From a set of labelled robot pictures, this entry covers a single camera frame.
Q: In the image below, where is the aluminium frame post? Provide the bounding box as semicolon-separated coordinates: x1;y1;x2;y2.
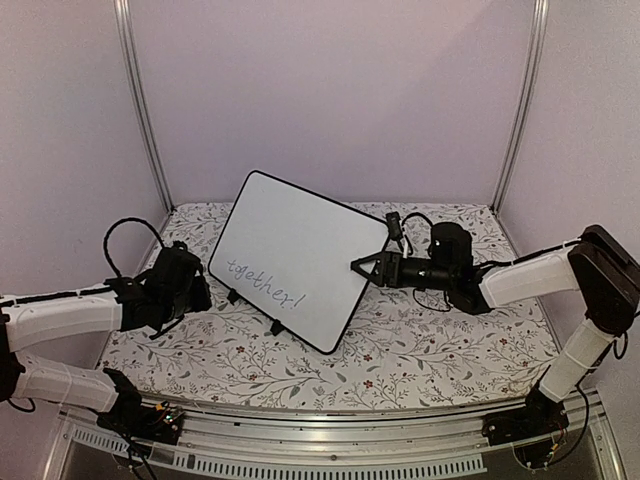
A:
113;0;175;213
491;0;549;216

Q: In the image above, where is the aluminium front rail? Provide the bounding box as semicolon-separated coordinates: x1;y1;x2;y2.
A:
43;389;631;479

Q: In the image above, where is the small black-framed whiteboard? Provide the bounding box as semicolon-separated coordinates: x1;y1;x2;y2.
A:
208;170;388;355

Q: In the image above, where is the black right whiteboard foot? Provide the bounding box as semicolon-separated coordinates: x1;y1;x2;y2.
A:
270;320;285;336

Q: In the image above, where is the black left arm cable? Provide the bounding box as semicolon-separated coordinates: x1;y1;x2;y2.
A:
102;217;166;279

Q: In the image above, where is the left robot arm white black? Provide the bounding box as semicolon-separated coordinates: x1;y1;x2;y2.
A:
1;242;212;434

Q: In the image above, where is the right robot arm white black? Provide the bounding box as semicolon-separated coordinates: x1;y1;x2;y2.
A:
350;222;639;436

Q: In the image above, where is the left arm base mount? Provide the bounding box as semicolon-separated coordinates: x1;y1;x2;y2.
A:
97;368;184;445

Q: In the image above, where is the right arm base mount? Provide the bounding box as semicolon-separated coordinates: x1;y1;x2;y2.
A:
481;383;569;470

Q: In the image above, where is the floral patterned table mat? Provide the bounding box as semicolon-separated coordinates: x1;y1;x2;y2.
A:
100;194;558;411

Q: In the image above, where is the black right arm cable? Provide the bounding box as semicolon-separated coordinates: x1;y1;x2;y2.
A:
479;239;586;271

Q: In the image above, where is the right aluminium frame post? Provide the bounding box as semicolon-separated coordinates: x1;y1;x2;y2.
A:
491;0;549;216

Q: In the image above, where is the black left whiteboard foot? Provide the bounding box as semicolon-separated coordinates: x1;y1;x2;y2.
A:
227;289;241;305

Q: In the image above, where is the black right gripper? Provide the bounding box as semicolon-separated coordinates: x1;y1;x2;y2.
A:
350;252;454;293

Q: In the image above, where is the black whiteboard foot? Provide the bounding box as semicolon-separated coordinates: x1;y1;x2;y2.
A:
270;320;285;336
227;289;241;305

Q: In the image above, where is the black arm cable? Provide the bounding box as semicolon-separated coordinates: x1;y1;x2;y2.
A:
102;217;166;279
479;239;586;271

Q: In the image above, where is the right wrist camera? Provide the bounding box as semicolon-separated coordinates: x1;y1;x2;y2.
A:
385;212;413;258

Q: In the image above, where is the left aluminium frame post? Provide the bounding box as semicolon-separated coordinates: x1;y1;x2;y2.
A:
113;0;175;213

